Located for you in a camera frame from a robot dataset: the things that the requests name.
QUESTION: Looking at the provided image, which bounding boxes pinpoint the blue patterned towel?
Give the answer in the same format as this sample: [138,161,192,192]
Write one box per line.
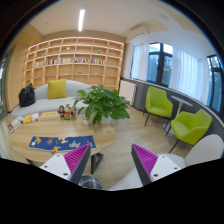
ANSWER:
[29,135,96,152]

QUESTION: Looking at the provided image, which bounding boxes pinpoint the ceiling strip light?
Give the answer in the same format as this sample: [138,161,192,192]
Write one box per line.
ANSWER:
[78,9,85,32]

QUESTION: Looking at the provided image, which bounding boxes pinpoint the plaid fabric piece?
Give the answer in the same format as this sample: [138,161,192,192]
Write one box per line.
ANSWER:
[79,175,102,189]

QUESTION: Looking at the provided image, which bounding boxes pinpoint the green potted plant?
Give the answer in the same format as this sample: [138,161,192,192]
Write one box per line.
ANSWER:
[74,85,130,125]

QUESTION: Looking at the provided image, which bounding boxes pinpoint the round wooden table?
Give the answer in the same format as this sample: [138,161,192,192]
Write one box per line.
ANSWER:
[9,116,118,173]

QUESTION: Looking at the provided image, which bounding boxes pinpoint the light grey sofa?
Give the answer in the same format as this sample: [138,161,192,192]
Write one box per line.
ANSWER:
[11,80,89,118]

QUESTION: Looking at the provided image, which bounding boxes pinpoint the wooden wall bookshelf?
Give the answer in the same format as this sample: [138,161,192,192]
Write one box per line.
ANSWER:
[23,37,124,89]

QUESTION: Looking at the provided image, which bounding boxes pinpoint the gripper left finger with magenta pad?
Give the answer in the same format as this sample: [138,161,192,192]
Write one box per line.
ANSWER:
[41,144,91,184]

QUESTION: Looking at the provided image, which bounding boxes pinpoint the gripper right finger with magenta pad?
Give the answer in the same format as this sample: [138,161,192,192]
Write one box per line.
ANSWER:
[131,144,180,185]

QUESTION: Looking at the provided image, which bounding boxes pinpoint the green armchair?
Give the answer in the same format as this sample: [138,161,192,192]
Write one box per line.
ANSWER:
[145,86,173,122]
[168,109,212,145]

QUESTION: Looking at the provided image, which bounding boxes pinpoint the right green armchair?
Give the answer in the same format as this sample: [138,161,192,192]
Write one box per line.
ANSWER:
[168,109,212,145]

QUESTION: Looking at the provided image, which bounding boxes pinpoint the small round side table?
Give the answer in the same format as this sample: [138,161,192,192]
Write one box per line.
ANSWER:
[163,96,193,134]

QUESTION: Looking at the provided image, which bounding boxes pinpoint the white red book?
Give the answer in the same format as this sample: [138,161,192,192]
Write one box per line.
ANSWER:
[8,116,24,133]

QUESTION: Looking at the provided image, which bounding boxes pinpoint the white curtain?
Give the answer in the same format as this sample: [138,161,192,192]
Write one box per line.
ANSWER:
[169,48,209,104]

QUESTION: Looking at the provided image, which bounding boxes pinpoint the white radiator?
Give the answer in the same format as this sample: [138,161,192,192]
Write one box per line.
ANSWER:
[119,80,137,105]

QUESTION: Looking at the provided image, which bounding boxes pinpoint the colourful figurine toys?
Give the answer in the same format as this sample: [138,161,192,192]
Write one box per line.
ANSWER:
[58,104,76,120]

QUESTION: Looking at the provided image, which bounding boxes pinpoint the white air conditioner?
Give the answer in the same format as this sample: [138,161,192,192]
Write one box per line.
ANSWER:
[129,25,148,39]

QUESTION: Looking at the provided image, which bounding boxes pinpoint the yellow cushion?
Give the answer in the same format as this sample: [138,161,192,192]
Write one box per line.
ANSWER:
[48,79,67,99]

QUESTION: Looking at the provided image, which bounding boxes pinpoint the black framed window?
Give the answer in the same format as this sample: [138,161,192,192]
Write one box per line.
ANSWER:
[147,42,173,87]

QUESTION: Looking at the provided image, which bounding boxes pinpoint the left green armchair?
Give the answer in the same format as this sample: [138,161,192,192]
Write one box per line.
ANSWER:
[145,86,173,122]

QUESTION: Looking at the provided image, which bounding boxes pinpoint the black bag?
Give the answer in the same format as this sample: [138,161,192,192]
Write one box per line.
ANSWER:
[19,84,35,107]

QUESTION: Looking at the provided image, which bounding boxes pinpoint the yellow book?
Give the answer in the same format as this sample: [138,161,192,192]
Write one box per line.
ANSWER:
[40,111,59,120]

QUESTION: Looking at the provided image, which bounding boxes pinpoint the orange picture book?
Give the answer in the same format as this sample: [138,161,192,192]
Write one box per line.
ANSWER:
[23,113,39,123]

